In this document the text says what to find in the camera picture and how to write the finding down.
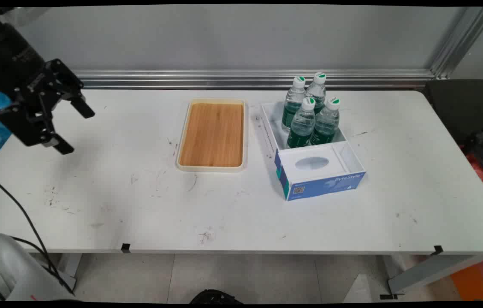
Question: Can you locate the black chair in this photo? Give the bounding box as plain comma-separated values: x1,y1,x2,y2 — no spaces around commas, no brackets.
422,79,483,148

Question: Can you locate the horizontal aluminium frame rail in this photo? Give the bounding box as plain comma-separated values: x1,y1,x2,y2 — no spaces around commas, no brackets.
71,70,437,90

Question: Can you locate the green label water bottle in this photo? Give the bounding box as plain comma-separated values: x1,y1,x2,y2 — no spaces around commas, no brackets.
310,97,341,146
286,97,317,149
305,72,327,115
282,76,307,131

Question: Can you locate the slanted aluminium frame post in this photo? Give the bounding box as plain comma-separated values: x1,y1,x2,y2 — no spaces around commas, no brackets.
429,6,483,80

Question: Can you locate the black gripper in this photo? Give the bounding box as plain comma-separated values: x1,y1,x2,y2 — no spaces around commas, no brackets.
0,9,95,155

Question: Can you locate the red patterned bag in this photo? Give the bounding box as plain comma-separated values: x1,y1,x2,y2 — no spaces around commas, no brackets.
463,148,483,202

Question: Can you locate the orange box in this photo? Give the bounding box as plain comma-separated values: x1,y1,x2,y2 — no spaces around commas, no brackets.
450,255,483,302

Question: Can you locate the black round object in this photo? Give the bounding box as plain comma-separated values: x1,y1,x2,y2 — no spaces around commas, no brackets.
189,289,244,305

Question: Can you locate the grey table leg with foot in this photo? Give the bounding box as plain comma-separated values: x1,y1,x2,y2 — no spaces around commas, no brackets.
379,254,483,299

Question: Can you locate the thin black cable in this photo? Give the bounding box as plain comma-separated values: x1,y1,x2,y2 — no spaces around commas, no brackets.
0,228,60,279

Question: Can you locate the wooden tray with white rim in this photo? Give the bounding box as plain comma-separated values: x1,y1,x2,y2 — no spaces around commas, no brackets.
176,99,249,172

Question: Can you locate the white and blue cardboard box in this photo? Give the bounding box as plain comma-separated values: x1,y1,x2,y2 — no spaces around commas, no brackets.
260,101,367,201

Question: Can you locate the thick black cable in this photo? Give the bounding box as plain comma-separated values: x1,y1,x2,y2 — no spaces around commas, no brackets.
0,167,76,296

